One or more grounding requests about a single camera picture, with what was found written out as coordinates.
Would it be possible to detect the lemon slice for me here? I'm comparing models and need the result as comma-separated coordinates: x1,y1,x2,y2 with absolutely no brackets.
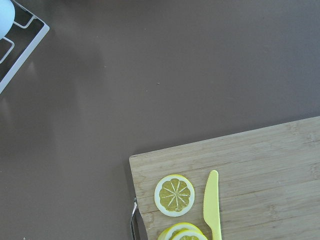
154,174,195,217
157,222,207,240

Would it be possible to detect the light blue cup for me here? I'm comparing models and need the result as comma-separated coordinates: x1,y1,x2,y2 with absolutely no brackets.
0,0,15,39

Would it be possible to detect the bamboo cutting board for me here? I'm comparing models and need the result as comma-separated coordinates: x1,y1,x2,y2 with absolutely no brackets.
129,117,320,240

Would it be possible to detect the lemon slice upper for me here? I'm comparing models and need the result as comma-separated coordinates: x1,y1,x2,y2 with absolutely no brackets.
157,222,207,240

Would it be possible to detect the yellow plastic knife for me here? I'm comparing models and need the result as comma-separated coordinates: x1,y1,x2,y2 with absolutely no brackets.
203,170,222,240

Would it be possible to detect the lemon slice lower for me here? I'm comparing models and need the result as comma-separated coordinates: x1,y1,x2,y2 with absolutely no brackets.
154,174,195,217

